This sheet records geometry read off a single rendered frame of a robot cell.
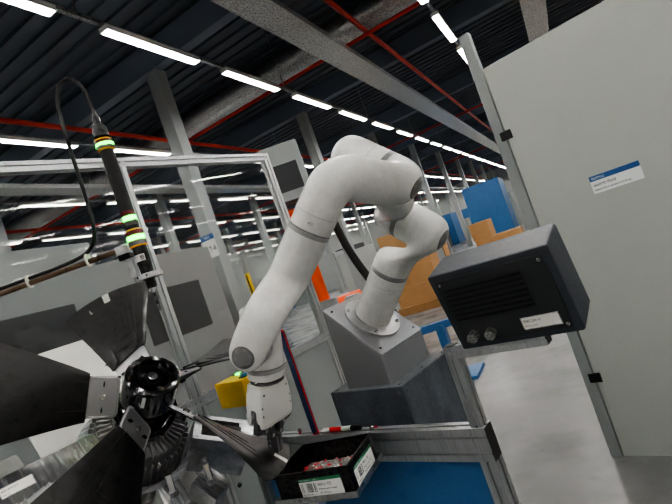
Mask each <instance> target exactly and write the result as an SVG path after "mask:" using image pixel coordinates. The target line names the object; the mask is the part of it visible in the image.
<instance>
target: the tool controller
mask: <svg viewBox="0 0 672 504"><path fill-rule="evenodd" d="M428 281H429V283H430V285H431V286H432V288H433V290H434V292H435V294H436V296H437V298H438V300H439V302H440V304H441V306H442V308H443V310H444V312H445V313H446V315H447V317H448V319H449V321H450V323H451V325H452V327H453V329H454V331H455V333H456V335H457V337H458V338H459V340H460V342H461V344H462V346H463V348H464V349H469V348H475V347H482V346H488V345H494V344H500V343H506V342H512V341H518V340H525V339H531V338H537V337H543V336H549V335H555V334H562V333H568V332H574V331H580V330H584V329H585V328H586V323H587V317H588V311H589V305H590V299H589V297H588V295H587V293H586V290H585V288H584V286H583V284H582V282H581V279H580V277H579V275H578V273H577V271H576V268H575V266H574V264H573V262H572V260H571V257H570V255H569V253H568V251H567V249H566V246H565V244H564V242H563V240H562V238H561V235H560V233H559V231H558V229H557V227H556V225H555V224H554V223H553V224H549V225H545V226H542V227H539V228H536V229H532V230H529V231H526V232H523V233H519V234H516V235H513V236H510V237H507V238H503V239H500V240H497V241H494V242H490V243H487V244H484V245H481V246H478V247H474V248H471V249H468V250H465V251H461V252H458V253H455V254H452V255H449V256H445V257H443V258H442V260H441V261H440V262H439V264H438V265H437V266H436V268H435V269H434V270H433V272H432V273H431V274H430V276H429V277H428Z"/></svg>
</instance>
